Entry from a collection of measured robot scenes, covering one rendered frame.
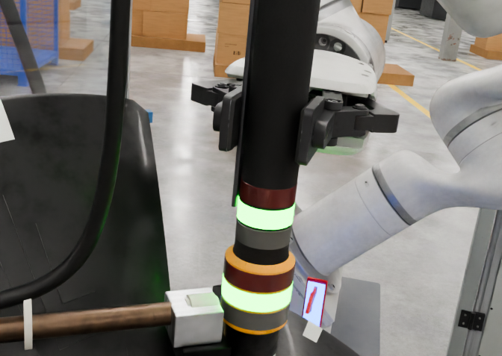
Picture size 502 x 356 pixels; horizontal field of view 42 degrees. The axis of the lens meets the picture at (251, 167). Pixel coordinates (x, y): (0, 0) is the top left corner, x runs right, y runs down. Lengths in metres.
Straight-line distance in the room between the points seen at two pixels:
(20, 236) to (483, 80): 0.76
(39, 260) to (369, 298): 0.96
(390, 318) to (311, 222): 2.04
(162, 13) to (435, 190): 8.74
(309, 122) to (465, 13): 0.31
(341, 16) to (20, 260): 0.33
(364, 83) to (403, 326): 2.71
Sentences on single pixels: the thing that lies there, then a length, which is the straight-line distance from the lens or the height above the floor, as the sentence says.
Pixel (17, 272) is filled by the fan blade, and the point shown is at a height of 1.36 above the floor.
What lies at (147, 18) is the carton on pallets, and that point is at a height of 0.40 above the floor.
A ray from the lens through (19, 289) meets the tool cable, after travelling 0.38.
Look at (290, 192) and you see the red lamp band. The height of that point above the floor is 1.43.
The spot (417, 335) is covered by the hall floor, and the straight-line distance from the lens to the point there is 3.06.
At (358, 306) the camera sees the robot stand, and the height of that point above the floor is 0.93.
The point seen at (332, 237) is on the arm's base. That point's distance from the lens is 1.11.
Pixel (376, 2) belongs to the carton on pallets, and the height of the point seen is 1.00.
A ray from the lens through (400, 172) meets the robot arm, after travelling 1.08.
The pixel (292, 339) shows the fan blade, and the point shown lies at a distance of 0.68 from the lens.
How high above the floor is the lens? 1.56
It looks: 19 degrees down
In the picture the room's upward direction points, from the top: 6 degrees clockwise
